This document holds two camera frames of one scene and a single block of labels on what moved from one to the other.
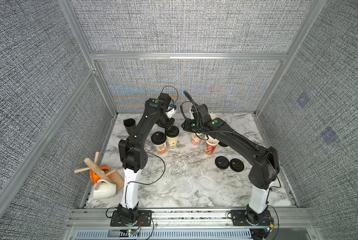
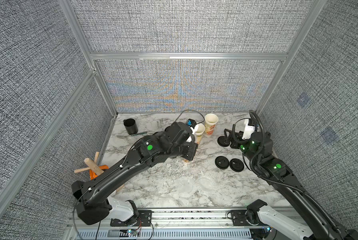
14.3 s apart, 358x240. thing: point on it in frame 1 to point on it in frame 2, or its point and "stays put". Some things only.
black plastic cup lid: [236, 165] stays put
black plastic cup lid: [222, 144] stays put
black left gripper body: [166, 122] to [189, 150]
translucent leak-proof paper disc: [207, 184] stays put
